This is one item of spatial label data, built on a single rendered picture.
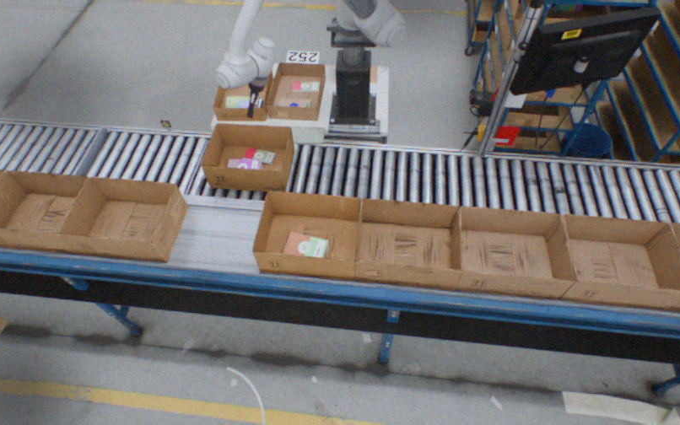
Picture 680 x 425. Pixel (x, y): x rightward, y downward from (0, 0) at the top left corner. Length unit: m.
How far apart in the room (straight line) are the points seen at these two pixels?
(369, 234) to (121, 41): 3.72
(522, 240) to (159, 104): 3.14
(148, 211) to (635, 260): 2.07
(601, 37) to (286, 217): 1.40
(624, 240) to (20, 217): 2.61
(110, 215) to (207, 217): 0.44
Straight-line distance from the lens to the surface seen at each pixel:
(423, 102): 3.77
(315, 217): 1.89
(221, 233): 1.93
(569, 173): 2.47
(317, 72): 2.74
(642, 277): 2.08
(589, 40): 1.93
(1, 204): 2.38
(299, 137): 2.39
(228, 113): 2.53
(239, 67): 1.81
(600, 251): 2.06
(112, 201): 2.22
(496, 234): 1.93
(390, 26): 1.92
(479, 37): 4.28
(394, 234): 1.84
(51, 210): 2.34
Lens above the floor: 2.44
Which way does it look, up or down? 56 degrees down
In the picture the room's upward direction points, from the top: 2 degrees counter-clockwise
